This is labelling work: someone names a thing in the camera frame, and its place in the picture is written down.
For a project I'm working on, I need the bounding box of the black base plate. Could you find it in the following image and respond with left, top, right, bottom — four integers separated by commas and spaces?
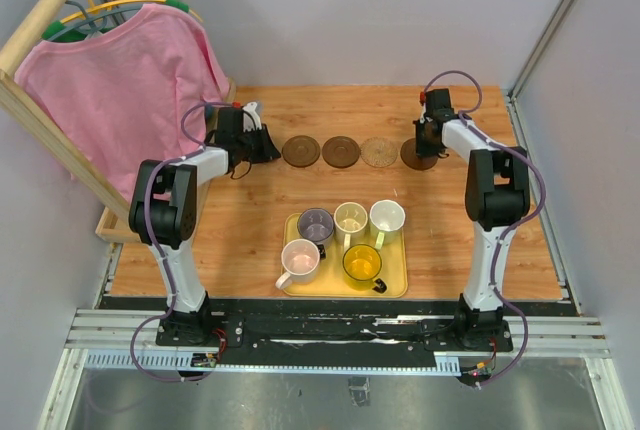
156, 299, 513, 367

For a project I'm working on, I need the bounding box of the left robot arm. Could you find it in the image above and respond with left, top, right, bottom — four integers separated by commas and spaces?
128, 101, 281, 346

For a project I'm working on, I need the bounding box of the grey slotted cable duct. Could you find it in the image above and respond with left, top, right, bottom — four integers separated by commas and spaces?
84, 352, 461, 376

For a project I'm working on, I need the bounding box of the grey-blue clothes hanger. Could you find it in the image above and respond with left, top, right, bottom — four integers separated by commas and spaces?
41, 0, 142, 41

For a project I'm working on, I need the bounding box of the wooden clothes rack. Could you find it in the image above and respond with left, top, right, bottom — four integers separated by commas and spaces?
0, 0, 236, 250

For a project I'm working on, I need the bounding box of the woven rattan coaster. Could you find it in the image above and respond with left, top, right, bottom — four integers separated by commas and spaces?
360, 137, 398, 168

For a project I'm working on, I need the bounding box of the purple glass mug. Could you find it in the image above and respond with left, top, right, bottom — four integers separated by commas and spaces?
297, 208, 334, 245

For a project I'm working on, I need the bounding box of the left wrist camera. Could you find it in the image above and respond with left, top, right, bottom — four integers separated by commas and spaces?
241, 101, 263, 132

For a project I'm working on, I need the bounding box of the pink t-shirt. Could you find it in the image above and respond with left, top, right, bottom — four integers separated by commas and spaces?
14, 4, 229, 199

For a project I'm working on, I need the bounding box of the cream ceramic mug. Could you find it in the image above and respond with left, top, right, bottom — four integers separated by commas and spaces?
333, 202, 369, 253

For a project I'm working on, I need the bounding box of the yellow glass mug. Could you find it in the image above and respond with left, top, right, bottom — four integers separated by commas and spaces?
342, 244, 387, 294

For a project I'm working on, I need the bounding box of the brown ceramic coaster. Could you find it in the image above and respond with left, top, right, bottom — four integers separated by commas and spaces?
282, 135, 321, 168
400, 138, 439, 171
322, 136, 361, 169

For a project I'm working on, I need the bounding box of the aluminium corner post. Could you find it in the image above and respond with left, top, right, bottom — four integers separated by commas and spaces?
509, 0, 621, 101

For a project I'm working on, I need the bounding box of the pink ceramic mug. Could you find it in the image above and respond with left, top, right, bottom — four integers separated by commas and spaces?
275, 239, 321, 290

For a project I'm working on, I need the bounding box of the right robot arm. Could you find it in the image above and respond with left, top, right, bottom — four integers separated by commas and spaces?
410, 89, 530, 350

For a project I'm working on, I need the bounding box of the yellow plastic tray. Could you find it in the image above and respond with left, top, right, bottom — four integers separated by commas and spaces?
283, 212, 408, 298

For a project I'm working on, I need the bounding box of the white green-handled mug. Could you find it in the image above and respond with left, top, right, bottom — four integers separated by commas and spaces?
369, 200, 406, 250

